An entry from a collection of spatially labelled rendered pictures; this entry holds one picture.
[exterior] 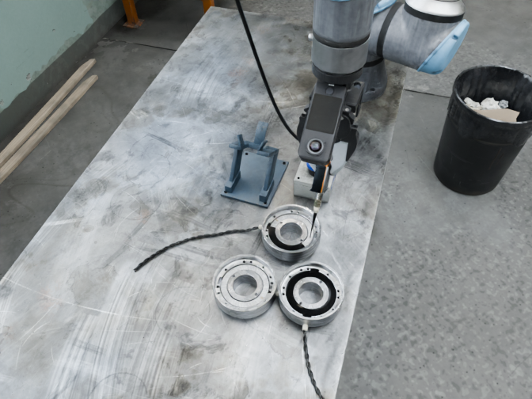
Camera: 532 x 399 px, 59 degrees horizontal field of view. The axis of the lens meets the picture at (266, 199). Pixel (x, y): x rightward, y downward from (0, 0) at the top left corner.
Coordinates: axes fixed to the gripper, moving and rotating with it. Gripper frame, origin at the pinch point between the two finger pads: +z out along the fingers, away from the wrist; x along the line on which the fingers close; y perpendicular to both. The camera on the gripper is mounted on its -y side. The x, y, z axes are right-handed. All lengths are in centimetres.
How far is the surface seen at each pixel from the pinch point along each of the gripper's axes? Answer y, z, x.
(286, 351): -26.5, 13.1, -2.7
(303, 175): 5.5, 8.7, 4.9
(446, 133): 98, 69, -27
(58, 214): -16, 13, 48
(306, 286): -15.5, 11.6, -2.4
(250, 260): -14.7, 10.2, 7.9
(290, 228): -4.9, 12.1, 4.1
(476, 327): 33, 93, -51
